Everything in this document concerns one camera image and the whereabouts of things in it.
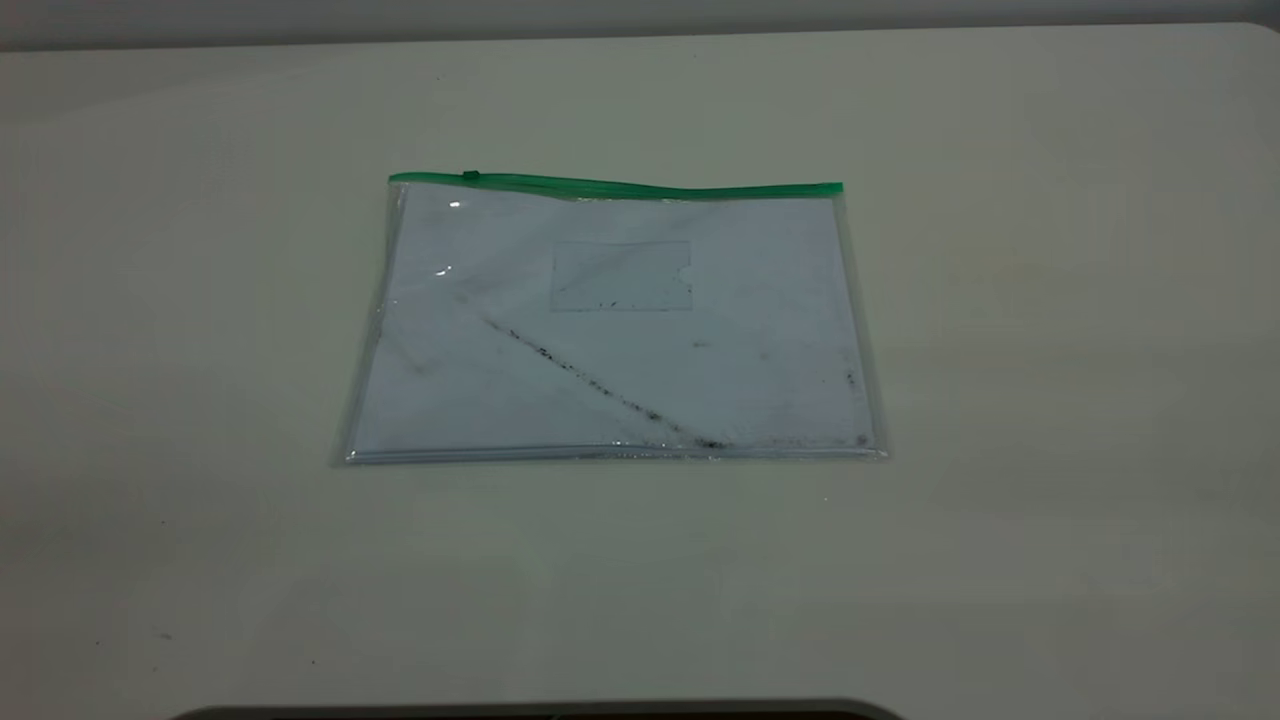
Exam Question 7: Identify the clear plastic zip bag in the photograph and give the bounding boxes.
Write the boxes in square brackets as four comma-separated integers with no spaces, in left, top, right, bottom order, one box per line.
[335,170,889,467]

